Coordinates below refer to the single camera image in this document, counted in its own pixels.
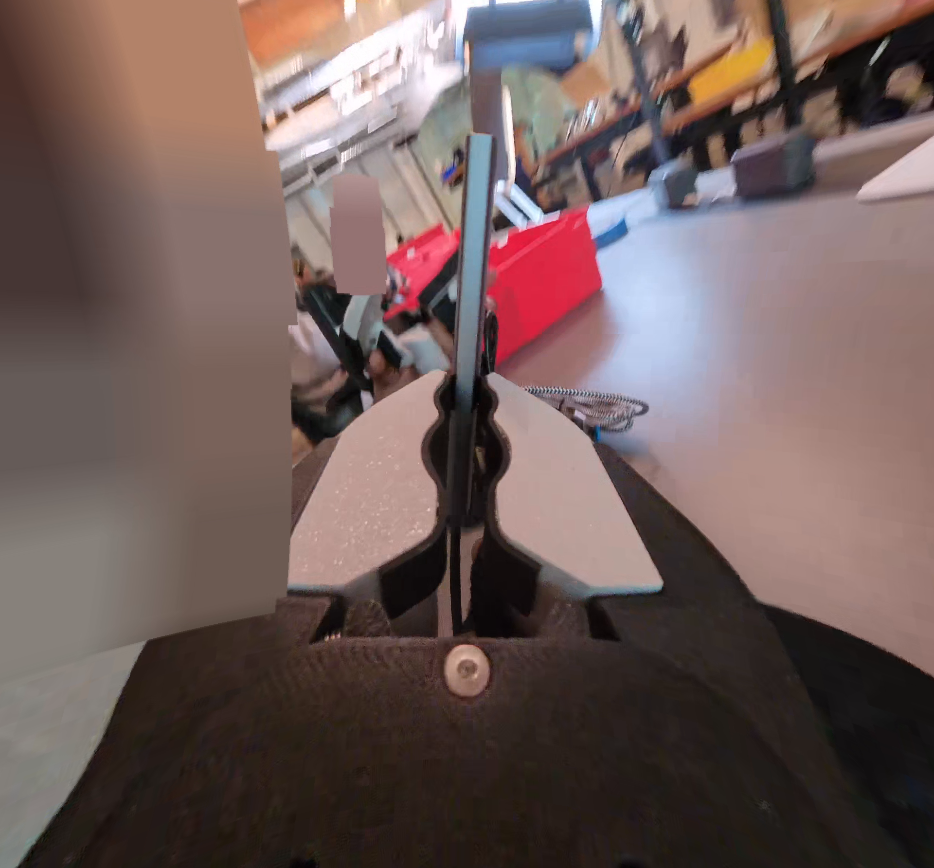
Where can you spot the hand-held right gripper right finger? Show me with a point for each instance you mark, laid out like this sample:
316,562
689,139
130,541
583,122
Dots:
569,503

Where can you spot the red box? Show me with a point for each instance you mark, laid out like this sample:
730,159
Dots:
547,277

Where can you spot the white board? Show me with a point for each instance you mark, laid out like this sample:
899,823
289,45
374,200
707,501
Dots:
901,175

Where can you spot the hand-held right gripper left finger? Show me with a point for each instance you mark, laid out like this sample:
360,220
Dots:
365,503

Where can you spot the shelf rack with orange beams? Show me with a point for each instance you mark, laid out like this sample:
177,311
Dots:
781,14

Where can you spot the small grey box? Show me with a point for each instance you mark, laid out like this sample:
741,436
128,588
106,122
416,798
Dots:
675,186

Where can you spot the grey usb hub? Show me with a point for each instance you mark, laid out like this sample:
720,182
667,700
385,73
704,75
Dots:
473,262

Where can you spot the yellow box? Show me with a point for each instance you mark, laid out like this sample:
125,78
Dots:
730,72

